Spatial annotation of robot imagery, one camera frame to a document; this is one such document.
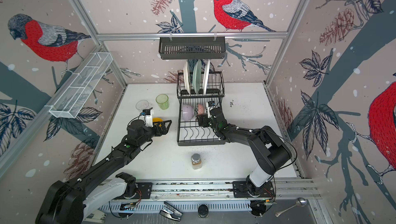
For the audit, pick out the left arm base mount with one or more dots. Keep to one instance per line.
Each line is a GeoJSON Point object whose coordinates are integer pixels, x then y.
{"type": "Point", "coordinates": [139, 190]}

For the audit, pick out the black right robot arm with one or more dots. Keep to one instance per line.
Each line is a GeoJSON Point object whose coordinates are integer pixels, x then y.
{"type": "Point", "coordinates": [269, 150]}

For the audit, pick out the metal spoon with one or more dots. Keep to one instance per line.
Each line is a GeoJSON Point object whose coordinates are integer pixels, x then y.
{"type": "Point", "coordinates": [300, 202]}

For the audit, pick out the white wire mesh shelf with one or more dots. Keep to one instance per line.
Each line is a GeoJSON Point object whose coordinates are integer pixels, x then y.
{"type": "Point", "coordinates": [71, 101]}

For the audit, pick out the pink patterned bowl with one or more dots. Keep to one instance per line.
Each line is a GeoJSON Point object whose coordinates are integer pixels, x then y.
{"type": "Point", "coordinates": [200, 109]}

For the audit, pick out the black stapler centre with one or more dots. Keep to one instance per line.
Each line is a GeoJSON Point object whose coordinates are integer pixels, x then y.
{"type": "Point", "coordinates": [169, 212]}

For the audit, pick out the yellow bowl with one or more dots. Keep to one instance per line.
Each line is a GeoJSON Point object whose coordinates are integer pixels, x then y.
{"type": "Point", "coordinates": [156, 119]}

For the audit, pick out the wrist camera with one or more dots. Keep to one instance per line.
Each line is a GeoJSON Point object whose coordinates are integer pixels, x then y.
{"type": "Point", "coordinates": [148, 117]}
{"type": "Point", "coordinates": [209, 106]}

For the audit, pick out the white plate left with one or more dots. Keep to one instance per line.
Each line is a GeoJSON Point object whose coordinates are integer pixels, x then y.
{"type": "Point", "coordinates": [186, 74]}

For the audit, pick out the black hanging wall basket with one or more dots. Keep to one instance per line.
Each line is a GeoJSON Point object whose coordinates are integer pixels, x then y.
{"type": "Point", "coordinates": [189, 48]}

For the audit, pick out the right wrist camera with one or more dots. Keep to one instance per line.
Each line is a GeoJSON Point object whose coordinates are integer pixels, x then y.
{"type": "Point", "coordinates": [209, 106]}

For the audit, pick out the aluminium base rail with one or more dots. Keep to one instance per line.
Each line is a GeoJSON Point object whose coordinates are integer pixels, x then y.
{"type": "Point", "coordinates": [202, 190]}

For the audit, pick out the green glass tumbler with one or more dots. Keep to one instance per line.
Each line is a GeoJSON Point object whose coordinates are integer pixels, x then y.
{"type": "Point", "coordinates": [163, 101]}

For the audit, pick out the clear glass tumbler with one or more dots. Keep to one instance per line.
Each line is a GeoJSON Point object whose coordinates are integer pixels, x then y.
{"type": "Point", "coordinates": [142, 105]}

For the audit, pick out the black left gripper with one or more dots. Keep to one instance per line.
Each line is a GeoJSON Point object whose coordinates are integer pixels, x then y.
{"type": "Point", "coordinates": [165, 130]}

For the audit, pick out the round black cap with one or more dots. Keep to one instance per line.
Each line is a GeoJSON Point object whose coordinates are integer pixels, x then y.
{"type": "Point", "coordinates": [203, 211]}

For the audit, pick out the spice jar silver lid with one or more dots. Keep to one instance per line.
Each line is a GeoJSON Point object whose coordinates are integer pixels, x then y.
{"type": "Point", "coordinates": [196, 161]}

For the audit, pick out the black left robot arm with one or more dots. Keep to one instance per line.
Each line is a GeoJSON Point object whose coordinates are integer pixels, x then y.
{"type": "Point", "coordinates": [66, 202]}

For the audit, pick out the pale green plate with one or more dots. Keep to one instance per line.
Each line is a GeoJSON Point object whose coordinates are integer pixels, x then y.
{"type": "Point", "coordinates": [196, 78]}

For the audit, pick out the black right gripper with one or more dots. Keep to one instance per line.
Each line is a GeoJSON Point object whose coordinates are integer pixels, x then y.
{"type": "Point", "coordinates": [202, 119]}

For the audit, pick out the lilac bowl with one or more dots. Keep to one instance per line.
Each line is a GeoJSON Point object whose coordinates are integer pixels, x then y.
{"type": "Point", "coordinates": [187, 112]}

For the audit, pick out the white plate blue rim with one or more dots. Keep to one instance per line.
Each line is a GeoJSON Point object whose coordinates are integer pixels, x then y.
{"type": "Point", "coordinates": [206, 75]}

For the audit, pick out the black two-tier dish rack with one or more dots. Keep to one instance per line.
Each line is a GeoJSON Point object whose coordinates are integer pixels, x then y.
{"type": "Point", "coordinates": [193, 122]}

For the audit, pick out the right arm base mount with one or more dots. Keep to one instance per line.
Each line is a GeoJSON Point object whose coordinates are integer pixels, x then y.
{"type": "Point", "coordinates": [243, 189]}

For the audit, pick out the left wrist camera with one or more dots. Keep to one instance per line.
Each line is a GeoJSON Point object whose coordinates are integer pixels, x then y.
{"type": "Point", "coordinates": [148, 117]}

